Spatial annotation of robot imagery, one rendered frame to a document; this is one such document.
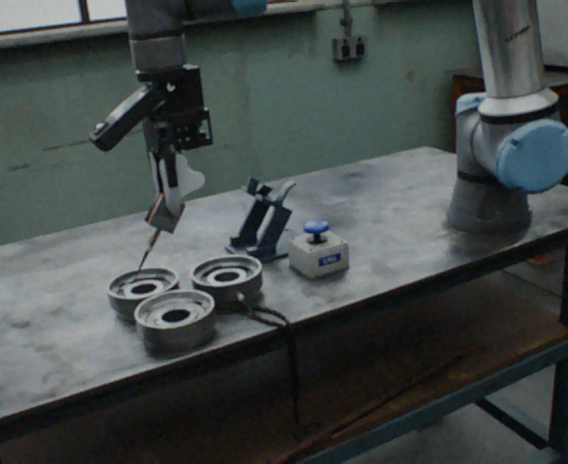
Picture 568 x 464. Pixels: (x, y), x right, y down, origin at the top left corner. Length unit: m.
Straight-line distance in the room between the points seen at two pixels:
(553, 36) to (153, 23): 2.34
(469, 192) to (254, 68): 1.68
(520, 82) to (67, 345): 0.72
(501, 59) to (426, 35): 2.19
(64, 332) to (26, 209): 1.60
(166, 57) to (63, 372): 0.43
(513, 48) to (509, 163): 0.16
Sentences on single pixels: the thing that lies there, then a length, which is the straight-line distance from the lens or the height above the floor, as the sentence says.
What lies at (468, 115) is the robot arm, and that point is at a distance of 1.12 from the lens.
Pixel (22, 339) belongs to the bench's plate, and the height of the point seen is 0.80.
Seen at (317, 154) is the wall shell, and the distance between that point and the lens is 2.89.
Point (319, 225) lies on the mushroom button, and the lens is 1.00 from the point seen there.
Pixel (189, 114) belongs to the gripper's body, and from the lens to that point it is 0.93.
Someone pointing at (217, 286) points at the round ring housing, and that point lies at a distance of 0.92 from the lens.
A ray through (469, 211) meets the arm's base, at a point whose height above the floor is 0.84.
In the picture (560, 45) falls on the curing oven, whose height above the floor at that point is 0.90.
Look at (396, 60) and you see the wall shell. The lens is 3.06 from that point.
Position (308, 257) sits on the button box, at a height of 0.84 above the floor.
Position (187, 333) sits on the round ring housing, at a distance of 0.83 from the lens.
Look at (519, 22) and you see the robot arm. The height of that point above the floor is 1.16.
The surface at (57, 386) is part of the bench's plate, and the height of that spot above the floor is 0.80.
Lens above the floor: 1.23
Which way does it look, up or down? 21 degrees down
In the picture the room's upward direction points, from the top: 5 degrees counter-clockwise
